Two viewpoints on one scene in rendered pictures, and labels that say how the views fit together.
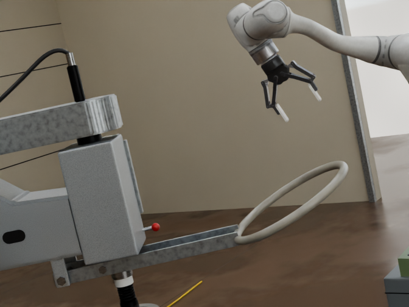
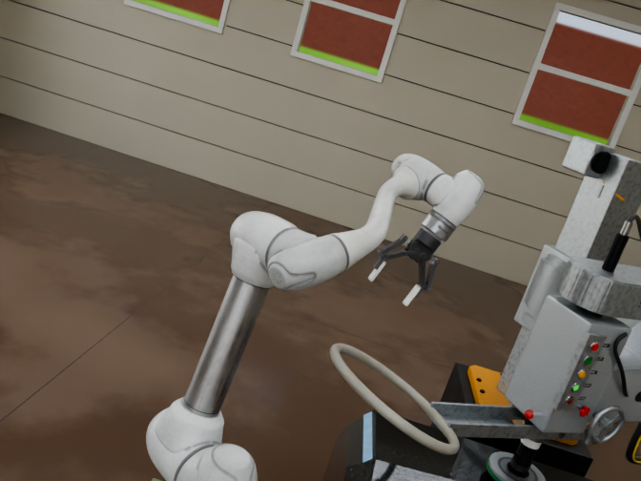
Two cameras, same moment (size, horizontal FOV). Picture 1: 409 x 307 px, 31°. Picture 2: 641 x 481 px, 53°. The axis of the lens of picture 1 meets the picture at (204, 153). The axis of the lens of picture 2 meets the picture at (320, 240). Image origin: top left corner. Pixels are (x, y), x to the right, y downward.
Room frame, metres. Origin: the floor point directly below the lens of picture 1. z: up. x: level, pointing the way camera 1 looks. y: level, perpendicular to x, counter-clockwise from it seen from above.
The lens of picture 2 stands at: (3.95, -1.53, 2.14)
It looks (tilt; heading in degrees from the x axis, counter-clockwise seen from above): 16 degrees down; 148
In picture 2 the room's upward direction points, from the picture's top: 17 degrees clockwise
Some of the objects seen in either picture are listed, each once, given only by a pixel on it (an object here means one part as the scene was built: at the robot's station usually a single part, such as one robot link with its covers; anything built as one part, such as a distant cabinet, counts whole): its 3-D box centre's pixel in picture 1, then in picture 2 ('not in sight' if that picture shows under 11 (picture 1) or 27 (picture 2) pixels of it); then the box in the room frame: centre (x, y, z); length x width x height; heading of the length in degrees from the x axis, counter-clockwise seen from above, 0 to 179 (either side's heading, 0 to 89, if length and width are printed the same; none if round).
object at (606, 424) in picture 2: not in sight; (599, 418); (2.80, 0.50, 1.22); 0.15 x 0.10 x 0.15; 85
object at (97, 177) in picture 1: (83, 205); (580, 368); (2.67, 0.47, 1.34); 0.36 x 0.22 x 0.45; 85
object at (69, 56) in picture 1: (74, 77); (618, 246); (2.67, 0.39, 1.80); 0.04 x 0.04 x 0.17
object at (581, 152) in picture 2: not in sight; (589, 157); (1.98, 0.95, 2.00); 0.20 x 0.18 x 0.15; 147
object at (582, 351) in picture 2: (125, 178); (578, 371); (2.77, 0.31, 1.39); 0.08 x 0.03 x 0.28; 85
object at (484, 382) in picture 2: not in sight; (520, 401); (2.07, 1.07, 0.76); 0.49 x 0.49 x 0.05; 57
